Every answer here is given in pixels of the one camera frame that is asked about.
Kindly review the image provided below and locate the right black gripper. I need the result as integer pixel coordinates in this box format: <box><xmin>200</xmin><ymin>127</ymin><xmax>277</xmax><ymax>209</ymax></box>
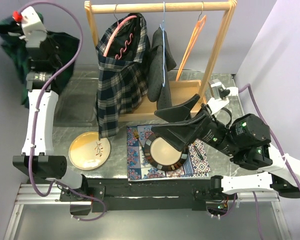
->
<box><xmin>146</xmin><ymin>93</ymin><xmax>236</xmax><ymax>155</ymax></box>

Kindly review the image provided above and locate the green plaid skirt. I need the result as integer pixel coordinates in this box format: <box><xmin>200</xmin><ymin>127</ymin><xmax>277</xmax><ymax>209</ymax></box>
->
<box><xmin>0</xmin><ymin>17</ymin><xmax>79</xmax><ymax>108</ymax></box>

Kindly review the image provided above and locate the pink clothes hanger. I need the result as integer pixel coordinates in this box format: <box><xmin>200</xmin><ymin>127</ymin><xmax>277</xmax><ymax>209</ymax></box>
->
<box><xmin>103</xmin><ymin>14</ymin><xmax>137</xmax><ymax>60</ymax></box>

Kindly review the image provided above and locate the grey dotted garment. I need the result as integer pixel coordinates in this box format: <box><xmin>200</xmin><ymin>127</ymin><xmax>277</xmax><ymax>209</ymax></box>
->
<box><xmin>147</xmin><ymin>27</ymin><xmax>177</xmax><ymax>110</ymax></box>

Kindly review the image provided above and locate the navy beige plaid skirt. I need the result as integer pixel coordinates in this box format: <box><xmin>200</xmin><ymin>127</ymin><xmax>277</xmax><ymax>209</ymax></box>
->
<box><xmin>95</xmin><ymin>13</ymin><xmax>151</xmax><ymax>138</ymax></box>

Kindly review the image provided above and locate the blue wire hanger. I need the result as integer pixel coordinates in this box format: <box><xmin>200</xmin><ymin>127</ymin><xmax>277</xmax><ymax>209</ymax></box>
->
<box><xmin>159</xmin><ymin>1</ymin><xmax>166</xmax><ymax>88</ymax></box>

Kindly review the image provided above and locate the orange clothes hanger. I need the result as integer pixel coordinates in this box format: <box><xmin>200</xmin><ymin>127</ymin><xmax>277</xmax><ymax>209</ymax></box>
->
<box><xmin>175</xmin><ymin>2</ymin><xmax>207</xmax><ymax>82</ymax></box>

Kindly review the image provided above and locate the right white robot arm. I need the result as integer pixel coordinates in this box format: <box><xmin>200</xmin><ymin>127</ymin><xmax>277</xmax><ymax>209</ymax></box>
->
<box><xmin>151</xmin><ymin>94</ymin><xmax>300</xmax><ymax>200</ymax></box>

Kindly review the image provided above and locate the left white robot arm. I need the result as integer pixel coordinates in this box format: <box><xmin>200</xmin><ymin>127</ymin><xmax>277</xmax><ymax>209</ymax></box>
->
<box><xmin>12</xmin><ymin>31</ymin><xmax>90</xmax><ymax>201</ymax></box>

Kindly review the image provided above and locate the wooden clothes rack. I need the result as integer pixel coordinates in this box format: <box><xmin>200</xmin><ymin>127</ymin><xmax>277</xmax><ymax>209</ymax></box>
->
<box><xmin>83</xmin><ymin>0</ymin><xmax>238</xmax><ymax>123</ymax></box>

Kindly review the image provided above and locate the dark rimmed beige plate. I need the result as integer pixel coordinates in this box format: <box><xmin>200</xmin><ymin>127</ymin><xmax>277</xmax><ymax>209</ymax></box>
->
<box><xmin>144</xmin><ymin>133</ymin><xmax>189</xmax><ymax>172</ymax></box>

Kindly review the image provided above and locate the gold fork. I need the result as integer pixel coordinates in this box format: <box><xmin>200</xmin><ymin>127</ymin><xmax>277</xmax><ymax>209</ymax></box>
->
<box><xmin>133</xmin><ymin>129</ymin><xmax>144</xmax><ymax>149</ymax></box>

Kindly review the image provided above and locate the patterned placemat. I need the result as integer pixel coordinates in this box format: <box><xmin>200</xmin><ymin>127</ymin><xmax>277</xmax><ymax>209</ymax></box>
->
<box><xmin>126</xmin><ymin>124</ymin><xmax>211</xmax><ymax>181</ymax></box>

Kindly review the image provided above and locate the clear plastic bin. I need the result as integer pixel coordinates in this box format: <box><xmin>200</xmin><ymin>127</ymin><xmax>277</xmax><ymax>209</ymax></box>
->
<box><xmin>53</xmin><ymin>64</ymin><xmax>99</xmax><ymax>127</ymax></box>

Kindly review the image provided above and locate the cream floral plate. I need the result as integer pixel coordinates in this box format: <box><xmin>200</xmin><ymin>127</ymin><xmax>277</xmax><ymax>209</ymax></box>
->
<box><xmin>68</xmin><ymin>131</ymin><xmax>111</xmax><ymax>171</ymax></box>

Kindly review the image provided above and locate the dark handled knife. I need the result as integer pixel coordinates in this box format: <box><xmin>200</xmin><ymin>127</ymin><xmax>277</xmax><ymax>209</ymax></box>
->
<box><xmin>192</xmin><ymin>143</ymin><xmax>204</xmax><ymax>160</ymax></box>

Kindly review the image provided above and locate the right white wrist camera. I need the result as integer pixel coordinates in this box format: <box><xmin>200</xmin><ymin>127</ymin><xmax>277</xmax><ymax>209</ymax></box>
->
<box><xmin>207</xmin><ymin>79</ymin><xmax>239</xmax><ymax>115</ymax></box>

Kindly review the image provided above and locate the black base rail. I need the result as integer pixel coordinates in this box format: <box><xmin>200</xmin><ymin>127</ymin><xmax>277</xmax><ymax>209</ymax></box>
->
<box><xmin>59</xmin><ymin>176</ymin><xmax>237</xmax><ymax>216</ymax></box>

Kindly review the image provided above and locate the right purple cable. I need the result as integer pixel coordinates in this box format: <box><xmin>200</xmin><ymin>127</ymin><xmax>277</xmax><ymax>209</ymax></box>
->
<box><xmin>207</xmin><ymin>83</ymin><xmax>300</xmax><ymax>240</ymax></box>

